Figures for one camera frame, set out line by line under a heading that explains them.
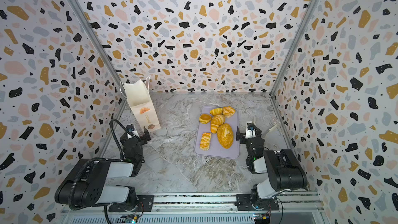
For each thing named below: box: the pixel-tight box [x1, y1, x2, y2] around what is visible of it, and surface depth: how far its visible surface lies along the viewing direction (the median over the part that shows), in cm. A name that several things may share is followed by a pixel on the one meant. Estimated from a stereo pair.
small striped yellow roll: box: [209, 107, 223, 117], surface depth 107 cm
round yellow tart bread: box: [199, 113, 212, 125], surface depth 102 cm
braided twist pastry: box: [199, 132, 212, 151], surface depth 93 cm
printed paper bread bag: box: [119, 75, 162, 132], surface depth 91 cm
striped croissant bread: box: [210, 114, 226, 134], surface depth 101 cm
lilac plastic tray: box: [193, 105, 239, 160], surface depth 95 cm
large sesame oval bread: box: [216, 122, 234, 149], surface depth 94 cm
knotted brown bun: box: [222, 105, 236, 118], surface depth 108 cm
